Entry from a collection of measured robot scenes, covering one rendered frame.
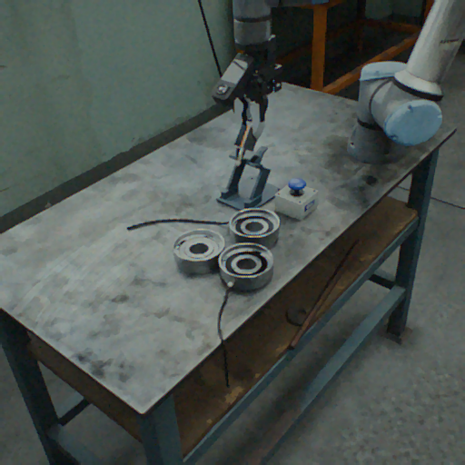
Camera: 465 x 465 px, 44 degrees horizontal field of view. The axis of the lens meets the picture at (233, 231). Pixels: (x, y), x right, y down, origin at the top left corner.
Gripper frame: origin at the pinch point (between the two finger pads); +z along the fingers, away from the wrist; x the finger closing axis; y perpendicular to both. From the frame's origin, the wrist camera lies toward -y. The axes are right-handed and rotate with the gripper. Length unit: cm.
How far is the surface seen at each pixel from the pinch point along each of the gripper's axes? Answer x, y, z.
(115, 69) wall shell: 153, 75, 41
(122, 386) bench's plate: -21, -56, 16
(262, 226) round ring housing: -12.3, -10.4, 13.9
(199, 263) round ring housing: -11.6, -28.6, 12.9
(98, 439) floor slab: 30, -41, 96
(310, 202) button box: -15.4, 2.2, 13.2
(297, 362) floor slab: 1, 23, 96
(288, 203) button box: -12.3, -1.6, 12.8
